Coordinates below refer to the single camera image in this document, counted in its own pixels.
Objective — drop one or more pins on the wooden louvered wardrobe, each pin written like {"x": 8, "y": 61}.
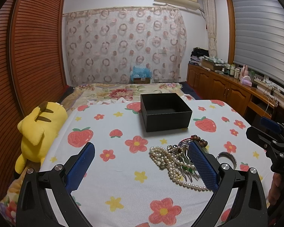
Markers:
{"x": 31, "y": 69}

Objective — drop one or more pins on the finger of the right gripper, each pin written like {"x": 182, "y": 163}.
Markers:
{"x": 269, "y": 124}
{"x": 260, "y": 138}

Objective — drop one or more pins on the silver hair comb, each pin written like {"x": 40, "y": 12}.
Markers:
{"x": 184, "y": 164}

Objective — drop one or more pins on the yellow plush toy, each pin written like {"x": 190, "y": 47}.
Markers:
{"x": 39, "y": 130}

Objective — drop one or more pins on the strawberry flower print cloth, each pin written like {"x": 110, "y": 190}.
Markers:
{"x": 123, "y": 186}

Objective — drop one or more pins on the circle pattern sheer curtain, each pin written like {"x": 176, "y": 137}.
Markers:
{"x": 103, "y": 45}

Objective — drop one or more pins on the wooden sideboard cabinet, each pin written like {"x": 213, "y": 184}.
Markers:
{"x": 213, "y": 86}

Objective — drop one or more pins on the silver engraved bangle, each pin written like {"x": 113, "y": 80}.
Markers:
{"x": 228, "y": 158}

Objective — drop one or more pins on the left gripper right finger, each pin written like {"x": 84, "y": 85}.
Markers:
{"x": 249, "y": 206}

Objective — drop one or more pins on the blue wrapped gift box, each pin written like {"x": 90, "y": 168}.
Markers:
{"x": 140, "y": 75}

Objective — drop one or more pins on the tied beige side curtain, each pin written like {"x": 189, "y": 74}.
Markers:
{"x": 210, "y": 17}

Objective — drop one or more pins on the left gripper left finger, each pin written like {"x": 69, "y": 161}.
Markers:
{"x": 34, "y": 208}

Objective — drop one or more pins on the floral bed quilt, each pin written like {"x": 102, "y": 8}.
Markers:
{"x": 91, "y": 94}

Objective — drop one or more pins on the black square jewelry box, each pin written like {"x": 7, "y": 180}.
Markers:
{"x": 164, "y": 111}

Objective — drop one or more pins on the grey window blind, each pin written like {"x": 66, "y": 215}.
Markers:
{"x": 259, "y": 36}

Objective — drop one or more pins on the folded clothes pile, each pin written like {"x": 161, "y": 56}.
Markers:
{"x": 197, "y": 54}

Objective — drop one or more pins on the person's right hand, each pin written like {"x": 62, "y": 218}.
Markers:
{"x": 275, "y": 189}

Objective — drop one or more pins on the red braided cord charm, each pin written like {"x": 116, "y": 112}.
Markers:
{"x": 185, "y": 142}

